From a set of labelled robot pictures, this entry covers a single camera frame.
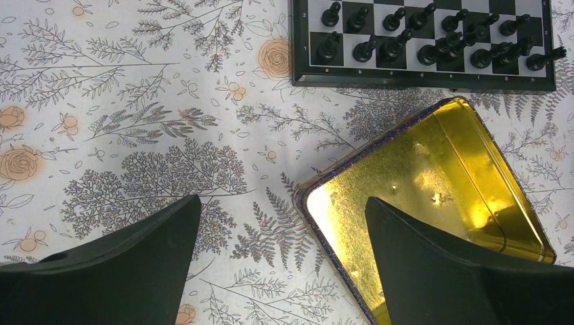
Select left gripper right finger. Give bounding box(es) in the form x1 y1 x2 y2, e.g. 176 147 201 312
365 197 573 324

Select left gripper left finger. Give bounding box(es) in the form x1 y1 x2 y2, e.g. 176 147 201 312
1 195 202 324

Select yellow metal tray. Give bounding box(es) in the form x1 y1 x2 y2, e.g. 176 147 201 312
292 96 556 324

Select black white chess board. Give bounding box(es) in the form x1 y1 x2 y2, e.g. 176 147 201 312
290 0 567 93

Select black chess piece on board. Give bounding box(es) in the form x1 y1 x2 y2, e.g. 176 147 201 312
417 31 462 66
321 1 341 27
316 31 340 62
352 35 378 63
380 28 414 62

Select floral patterned table mat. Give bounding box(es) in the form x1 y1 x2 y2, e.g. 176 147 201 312
0 0 574 325

